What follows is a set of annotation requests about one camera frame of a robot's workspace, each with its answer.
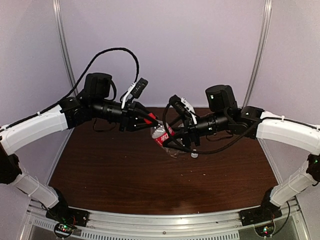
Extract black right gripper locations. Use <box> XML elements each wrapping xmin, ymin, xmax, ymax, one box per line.
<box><xmin>162</xmin><ymin>110</ymin><xmax>230</xmax><ymax>153</ymax></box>

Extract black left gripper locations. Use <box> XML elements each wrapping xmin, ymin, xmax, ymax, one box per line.
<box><xmin>91</xmin><ymin>97</ymin><xmax>158</xmax><ymax>131</ymax></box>

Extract small cola bottle red cap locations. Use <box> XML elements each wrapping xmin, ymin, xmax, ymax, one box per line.
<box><xmin>150</xmin><ymin>121</ymin><xmax>183</xmax><ymax>159</ymax></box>

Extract white bottle cap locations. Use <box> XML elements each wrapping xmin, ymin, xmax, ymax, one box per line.
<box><xmin>190</xmin><ymin>149</ymin><xmax>199</xmax><ymax>159</ymax></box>

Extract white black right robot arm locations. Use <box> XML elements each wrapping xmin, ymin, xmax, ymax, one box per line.
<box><xmin>162</xmin><ymin>84</ymin><xmax>320</xmax><ymax>221</ymax></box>

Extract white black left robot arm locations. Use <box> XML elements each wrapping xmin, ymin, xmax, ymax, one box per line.
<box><xmin>0</xmin><ymin>73</ymin><xmax>158</xmax><ymax>222</ymax></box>

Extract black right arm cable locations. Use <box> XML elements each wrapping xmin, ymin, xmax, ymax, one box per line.
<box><xmin>162</xmin><ymin>94</ymin><xmax>261</xmax><ymax>155</ymax></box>

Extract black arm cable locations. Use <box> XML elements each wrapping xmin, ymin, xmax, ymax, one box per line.
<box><xmin>0</xmin><ymin>46</ymin><xmax>140</xmax><ymax>131</ymax></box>
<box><xmin>162</xmin><ymin>94</ymin><xmax>261</xmax><ymax>155</ymax></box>

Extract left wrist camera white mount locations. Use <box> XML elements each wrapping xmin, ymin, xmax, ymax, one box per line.
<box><xmin>120</xmin><ymin>77</ymin><xmax>149</xmax><ymax>109</ymax></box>

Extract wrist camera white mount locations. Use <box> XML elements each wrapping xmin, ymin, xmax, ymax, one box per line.
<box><xmin>120</xmin><ymin>77</ymin><xmax>149</xmax><ymax>109</ymax></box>
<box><xmin>169</xmin><ymin>95</ymin><xmax>198</xmax><ymax>125</ymax></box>

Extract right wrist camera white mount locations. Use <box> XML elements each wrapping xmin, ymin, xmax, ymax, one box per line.
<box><xmin>169</xmin><ymin>95</ymin><xmax>198</xmax><ymax>125</ymax></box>

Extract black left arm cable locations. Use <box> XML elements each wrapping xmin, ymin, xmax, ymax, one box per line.
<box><xmin>0</xmin><ymin>46</ymin><xmax>140</xmax><ymax>131</ymax></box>

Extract aluminium front frame rail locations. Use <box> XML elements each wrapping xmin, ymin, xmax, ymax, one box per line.
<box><xmin>23</xmin><ymin>197</ymin><xmax>305</xmax><ymax>240</ymax></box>

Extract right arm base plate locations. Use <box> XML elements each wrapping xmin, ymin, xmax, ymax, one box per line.
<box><xmin>239</xmin><ymin>206</ymin><xmax>283</xmax><ymax>238</ymax></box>

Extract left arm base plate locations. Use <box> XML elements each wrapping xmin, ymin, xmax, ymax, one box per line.
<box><xmin>45</xmin><ymin>208</ymin><xmax>89</xmax><ymax>239</ymax></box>

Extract aluminium left corner post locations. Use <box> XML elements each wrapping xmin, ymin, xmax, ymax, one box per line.
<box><xmin>51</xmin><ymin>0</ymin><xmax>85</xmax><ymax>112</ymax></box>

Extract aluminium corner post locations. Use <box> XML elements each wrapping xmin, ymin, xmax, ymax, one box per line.
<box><xmin>51</xmin><ymin>0</ymin><xmax>85</xmax><ymax>112</ymax></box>
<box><xmin>242</xmin><ymin>0</ymin><xmax>273</xmax><ymax>107</ymax></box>

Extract aluminium right corner post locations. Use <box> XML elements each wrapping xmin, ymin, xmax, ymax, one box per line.
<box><xmin>242</xmin><ymin>0</ymin><xmax>273</xmax><ymax>107</ymax></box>

